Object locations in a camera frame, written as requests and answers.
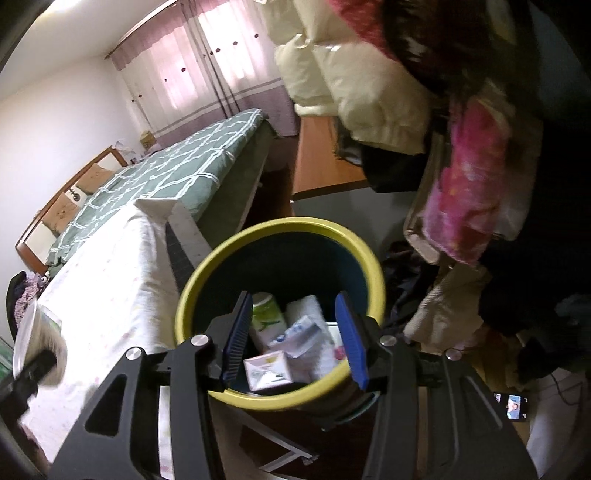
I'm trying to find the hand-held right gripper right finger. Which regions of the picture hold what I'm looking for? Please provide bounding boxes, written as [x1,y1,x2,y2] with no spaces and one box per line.
[335,291,539,480]

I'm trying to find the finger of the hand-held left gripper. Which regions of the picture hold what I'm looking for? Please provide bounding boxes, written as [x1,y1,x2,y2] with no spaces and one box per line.
[0,350,58,423]

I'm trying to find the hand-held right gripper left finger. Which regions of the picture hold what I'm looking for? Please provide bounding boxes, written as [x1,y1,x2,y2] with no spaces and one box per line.
[48,291,254,480]

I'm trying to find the white plastic tub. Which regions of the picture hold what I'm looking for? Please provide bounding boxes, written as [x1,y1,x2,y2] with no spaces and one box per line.
[13,300,69,386]

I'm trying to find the green white plastic bottle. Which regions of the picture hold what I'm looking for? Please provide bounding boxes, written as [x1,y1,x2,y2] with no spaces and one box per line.
[250,292,287,352]

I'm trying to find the small white carton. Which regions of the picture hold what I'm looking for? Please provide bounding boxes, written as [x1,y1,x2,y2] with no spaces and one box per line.
[243,350,294,393]

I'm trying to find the white blue packet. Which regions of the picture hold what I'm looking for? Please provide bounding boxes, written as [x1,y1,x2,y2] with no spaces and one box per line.
[270,316,324,358]

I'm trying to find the white paper towel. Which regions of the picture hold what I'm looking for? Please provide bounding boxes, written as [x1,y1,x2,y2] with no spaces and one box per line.
[284,295,324,326]

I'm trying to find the yellow rimmed dark trash bin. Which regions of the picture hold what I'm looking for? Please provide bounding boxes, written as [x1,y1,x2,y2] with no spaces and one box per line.
[174,217,386,411]

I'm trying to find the dark purple clothes heap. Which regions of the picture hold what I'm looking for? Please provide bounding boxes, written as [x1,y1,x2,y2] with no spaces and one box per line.
[7,271,47,333]

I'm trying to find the beige cloth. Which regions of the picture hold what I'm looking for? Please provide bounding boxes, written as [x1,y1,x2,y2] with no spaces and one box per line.
[406,265,490,352]

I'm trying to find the white dotted sheet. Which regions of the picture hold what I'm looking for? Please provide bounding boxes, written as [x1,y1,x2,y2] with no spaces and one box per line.
[18,198,218,480]

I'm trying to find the brown pillow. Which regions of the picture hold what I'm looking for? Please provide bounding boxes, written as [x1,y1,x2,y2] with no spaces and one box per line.
[41,193,79,232]
[76,164,116,195]

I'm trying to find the black smartphone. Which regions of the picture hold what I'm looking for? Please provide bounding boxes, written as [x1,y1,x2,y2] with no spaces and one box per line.
[493,392,531,422]

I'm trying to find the wooden desk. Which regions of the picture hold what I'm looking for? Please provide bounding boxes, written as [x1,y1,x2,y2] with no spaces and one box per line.
[291,115,416,232]

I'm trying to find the green checked quilt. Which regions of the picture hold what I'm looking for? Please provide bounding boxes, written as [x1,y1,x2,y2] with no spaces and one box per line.
[46,108,271,268]

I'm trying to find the pink floral cloth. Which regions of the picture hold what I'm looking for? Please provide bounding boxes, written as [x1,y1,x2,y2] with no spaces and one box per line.
[422,97,522,266]

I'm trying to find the dark brown bag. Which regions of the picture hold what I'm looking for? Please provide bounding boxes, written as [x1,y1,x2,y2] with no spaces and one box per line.
[330,120,370,167]

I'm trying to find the wooden bed headboard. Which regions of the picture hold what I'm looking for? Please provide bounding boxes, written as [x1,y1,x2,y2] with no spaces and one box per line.
[15,145,127,278]

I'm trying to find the cream puffer jacket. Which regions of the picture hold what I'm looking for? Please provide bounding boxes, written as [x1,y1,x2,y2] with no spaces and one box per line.
[274,0,444,155]

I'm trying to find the pink purple curtain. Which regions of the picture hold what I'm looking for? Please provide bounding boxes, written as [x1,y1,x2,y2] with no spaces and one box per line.
[106,0,301,148]

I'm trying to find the red dotted cloth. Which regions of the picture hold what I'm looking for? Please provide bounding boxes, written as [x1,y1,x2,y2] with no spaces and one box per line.
[328,0,402,61]

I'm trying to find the dark patterned garment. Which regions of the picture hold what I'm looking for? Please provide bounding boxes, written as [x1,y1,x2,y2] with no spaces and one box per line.
[383,0,546,93]

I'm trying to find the white metal table frame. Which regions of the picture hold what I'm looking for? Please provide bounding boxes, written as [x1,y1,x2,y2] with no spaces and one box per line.
[240,406,320,472]

